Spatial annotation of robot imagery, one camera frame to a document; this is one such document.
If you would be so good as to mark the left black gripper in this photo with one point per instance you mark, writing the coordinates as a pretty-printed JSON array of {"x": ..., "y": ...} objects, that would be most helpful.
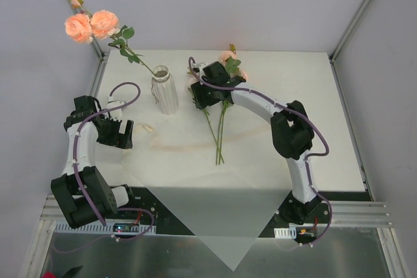
[{"x": 115, "y": 131}]

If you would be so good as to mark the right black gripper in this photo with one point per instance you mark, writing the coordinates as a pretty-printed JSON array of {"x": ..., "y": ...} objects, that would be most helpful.
[{"x": 200, "y": 94}]

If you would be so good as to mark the cream ribbon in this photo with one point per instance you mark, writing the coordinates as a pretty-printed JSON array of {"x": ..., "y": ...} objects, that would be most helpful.
[{"x": 144, "y": 134}]

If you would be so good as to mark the pink flowers with green leaves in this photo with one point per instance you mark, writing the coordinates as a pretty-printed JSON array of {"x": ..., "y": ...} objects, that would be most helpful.
[{"x": 225, "y": 70}]

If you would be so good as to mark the white wrapping paper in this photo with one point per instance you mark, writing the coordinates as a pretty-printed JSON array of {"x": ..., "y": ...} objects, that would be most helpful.
[{"x": 226, "y": 206}]

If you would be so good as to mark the peach rose stem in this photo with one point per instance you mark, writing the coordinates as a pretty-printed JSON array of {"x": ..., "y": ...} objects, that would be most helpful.
[{"x": 85, "y": 26}]

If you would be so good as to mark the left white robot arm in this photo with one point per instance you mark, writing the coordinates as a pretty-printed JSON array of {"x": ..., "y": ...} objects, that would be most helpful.
[{"x": 81, "y": 191}]

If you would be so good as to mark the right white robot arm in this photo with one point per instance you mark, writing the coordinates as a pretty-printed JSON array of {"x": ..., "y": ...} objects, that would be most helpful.
[{"x": 291, "y": 135}]

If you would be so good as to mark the white ribbed ceramic vase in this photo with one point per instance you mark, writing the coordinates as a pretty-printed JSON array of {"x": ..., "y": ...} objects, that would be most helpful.
[{"x": 164, "y": 90}]

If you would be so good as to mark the black object at bottom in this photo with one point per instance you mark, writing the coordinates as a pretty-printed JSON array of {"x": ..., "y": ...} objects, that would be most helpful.
[{"x": 72, "y": 272}]

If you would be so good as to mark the red object at bottom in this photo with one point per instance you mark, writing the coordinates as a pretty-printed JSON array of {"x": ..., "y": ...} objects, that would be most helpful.
[{"x": 49, "y": 274}]

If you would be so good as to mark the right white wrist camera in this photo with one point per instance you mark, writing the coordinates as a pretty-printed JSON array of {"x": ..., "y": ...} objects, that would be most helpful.
[{"x": 199, "y": 69}]

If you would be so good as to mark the left aluminium frame post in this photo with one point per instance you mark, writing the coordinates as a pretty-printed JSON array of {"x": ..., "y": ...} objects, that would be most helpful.
[{"x": 78, "y": 11}]

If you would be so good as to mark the aluminium frame post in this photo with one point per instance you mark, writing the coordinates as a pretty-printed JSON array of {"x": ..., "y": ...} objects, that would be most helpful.
[
  {"x": 78, "y": 11},
  {"x": 349, "y": 30}
]

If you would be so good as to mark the left white cable duct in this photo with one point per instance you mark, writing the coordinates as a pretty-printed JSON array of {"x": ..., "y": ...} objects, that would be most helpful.
[{"x": 111, "y": 228}]

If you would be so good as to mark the white cable duct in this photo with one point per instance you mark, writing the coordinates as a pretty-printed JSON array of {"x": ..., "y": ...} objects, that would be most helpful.
[
  {"x": 285, "y": 233},
  {"x": 111, "y": 228}
]

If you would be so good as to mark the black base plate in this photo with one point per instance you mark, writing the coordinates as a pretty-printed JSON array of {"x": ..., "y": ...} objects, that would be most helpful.
[{"x": 144, "y": 207}]

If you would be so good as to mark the right white cable duct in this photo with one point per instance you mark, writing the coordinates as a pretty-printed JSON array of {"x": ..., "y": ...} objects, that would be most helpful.
[{"x": 285, "y": 233}]

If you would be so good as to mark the right aluminium frame post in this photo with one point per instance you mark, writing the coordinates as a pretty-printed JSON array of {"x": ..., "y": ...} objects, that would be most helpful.
[{"x": 349, "y": 30}]

